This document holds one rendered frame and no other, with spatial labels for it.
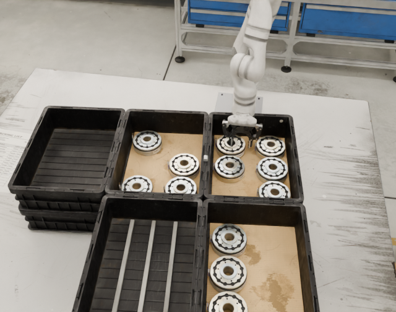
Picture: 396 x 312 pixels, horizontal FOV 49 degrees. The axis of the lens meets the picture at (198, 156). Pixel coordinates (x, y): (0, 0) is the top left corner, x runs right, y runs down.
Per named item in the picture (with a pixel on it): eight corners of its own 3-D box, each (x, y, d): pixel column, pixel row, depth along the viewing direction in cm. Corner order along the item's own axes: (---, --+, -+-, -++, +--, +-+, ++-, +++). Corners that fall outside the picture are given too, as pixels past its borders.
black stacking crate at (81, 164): (53, 129, 169) (46, 106, 161) (129, 132, 168) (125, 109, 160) (17, 212, 142) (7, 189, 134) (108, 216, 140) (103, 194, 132)
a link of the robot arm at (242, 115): (227, 124, 139) (228, 109, 135) (231, 103, 147) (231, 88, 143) (255, 127, 138) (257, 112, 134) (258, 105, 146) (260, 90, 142)
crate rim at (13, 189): (46, 109, 163) (45, 104, 161) (127, 112, 161) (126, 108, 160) (7, 194, 135) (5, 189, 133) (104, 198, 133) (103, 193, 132)
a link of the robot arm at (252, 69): (255, 85, 128) (269, 38, 123) (229, 75, 132) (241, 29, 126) (264, 83, 134) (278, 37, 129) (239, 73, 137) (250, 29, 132)
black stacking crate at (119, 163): (130, 132, 168) (127, 109, 160) (207, 135, 167) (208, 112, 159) (109, 216, 140) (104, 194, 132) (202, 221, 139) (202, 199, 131)
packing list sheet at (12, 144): (-7, 127, 186) (-8, 127, 186) (44, 134, 184) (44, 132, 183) (-50, 186, 164) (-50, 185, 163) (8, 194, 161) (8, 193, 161)
